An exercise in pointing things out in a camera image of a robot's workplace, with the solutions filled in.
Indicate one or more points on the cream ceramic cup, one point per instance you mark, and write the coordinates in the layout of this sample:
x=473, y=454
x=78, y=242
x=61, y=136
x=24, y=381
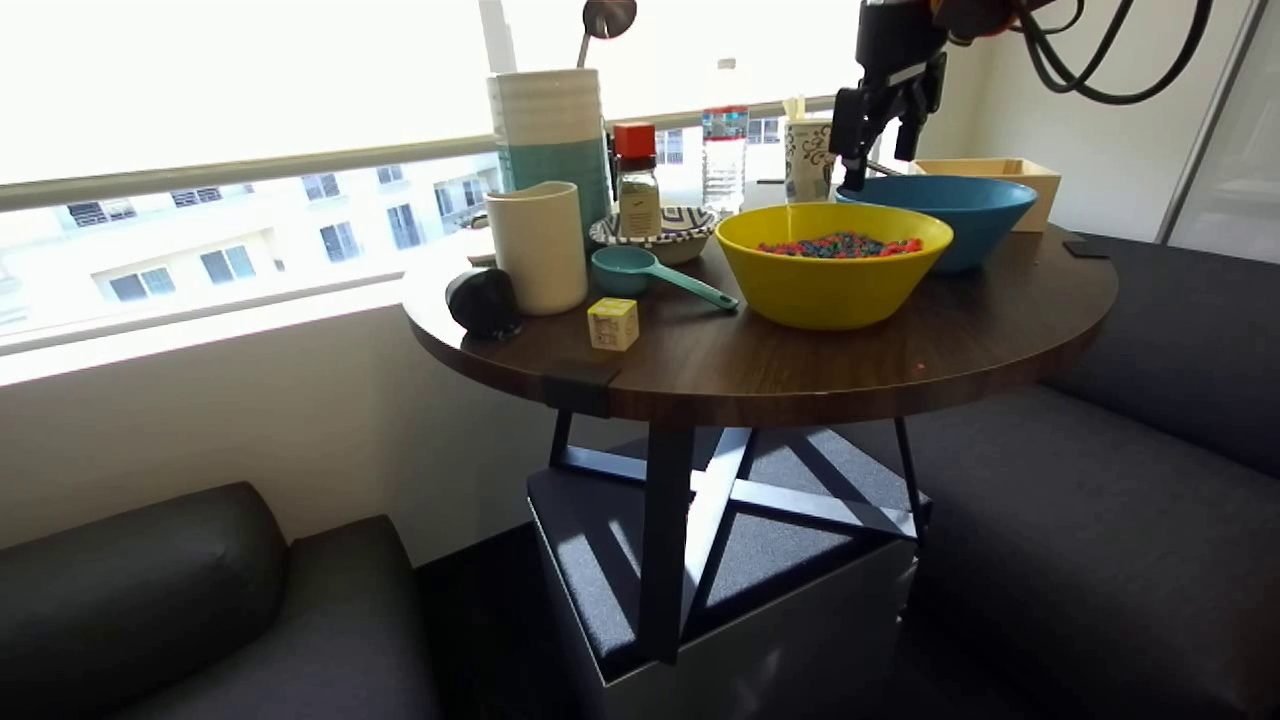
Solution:
x=542, y=255

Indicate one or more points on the small beige jar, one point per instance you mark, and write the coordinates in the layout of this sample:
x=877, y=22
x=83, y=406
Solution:
x=642, y=206

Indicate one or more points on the colourful gravel pile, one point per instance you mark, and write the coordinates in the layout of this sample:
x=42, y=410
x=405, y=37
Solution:
x=842, y=245

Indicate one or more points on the light wooden box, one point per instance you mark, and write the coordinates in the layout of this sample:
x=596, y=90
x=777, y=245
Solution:
x=1041, y=193

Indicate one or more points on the black ladle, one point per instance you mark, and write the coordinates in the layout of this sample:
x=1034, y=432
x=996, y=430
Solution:
x=483, y=307

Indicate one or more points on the black chair left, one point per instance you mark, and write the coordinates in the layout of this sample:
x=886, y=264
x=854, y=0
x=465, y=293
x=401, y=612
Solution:
x=1133, y=532

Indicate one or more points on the small yellow cube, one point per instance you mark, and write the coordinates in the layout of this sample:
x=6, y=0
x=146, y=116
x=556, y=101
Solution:
x=613, y=327

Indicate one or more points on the cream teal striped canister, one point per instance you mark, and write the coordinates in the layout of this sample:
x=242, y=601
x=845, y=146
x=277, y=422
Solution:
x=555, y=146

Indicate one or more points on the metal spoon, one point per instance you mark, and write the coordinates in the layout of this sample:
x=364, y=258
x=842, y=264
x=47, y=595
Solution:
x=610, y=12

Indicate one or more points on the small red container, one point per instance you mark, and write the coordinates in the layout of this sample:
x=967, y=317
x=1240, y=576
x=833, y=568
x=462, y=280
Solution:
x=635, y=146

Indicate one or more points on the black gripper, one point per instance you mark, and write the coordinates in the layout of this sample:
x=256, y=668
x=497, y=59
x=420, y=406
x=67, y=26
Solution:
x=902, y=61

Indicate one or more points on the yellow plastic bowl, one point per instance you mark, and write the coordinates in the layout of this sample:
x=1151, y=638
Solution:
x=827, y=293

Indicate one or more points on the round dark wood table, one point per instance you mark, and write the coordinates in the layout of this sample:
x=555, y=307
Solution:
x=934, y=344

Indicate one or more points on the patterned shallow dish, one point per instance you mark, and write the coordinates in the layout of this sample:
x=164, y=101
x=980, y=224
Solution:
x=680, y=237

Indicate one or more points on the floral paper cup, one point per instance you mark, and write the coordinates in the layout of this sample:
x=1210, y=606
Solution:
x=806, y=152

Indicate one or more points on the black leather chair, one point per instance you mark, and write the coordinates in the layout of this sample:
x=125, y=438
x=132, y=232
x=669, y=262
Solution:
x=163, y=612

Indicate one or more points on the white building outside window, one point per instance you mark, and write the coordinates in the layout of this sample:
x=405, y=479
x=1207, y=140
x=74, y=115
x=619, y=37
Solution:
x=202, y=262

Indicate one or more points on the blue plastic bowl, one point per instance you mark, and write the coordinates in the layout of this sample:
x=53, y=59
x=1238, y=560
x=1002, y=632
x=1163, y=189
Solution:
x=980, y=224

